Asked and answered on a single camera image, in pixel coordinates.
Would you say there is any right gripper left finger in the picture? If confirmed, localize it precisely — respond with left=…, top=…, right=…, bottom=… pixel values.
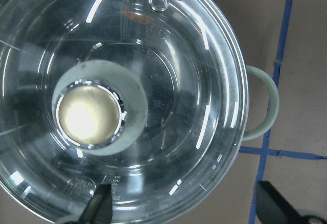
left=77, top=184, right=113, bottom=223

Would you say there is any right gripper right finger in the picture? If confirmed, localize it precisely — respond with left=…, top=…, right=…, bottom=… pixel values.
left=255, top=181, right=326, bottom=224

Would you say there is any glass pot lid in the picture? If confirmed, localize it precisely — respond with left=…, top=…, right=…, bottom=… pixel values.
left=0, top=0, right=246, bottom=224

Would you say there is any pale green steel pot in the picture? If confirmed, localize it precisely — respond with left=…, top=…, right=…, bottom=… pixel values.
left=0, top=0, right=279, bottom=224

